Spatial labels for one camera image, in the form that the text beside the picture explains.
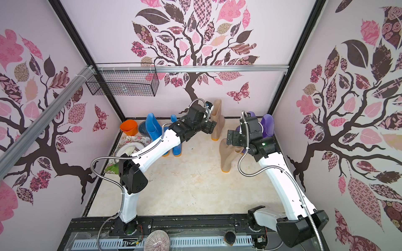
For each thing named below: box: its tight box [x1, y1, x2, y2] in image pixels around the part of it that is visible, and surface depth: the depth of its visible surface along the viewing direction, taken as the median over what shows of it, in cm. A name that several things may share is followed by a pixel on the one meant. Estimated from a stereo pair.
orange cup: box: [119, 119, 139, 136], surface depth 110 cm
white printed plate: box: [114, 141, 147, 157], surface depth 102 cm
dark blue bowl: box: [138, 120, 151, 138], surface depth 109 cm
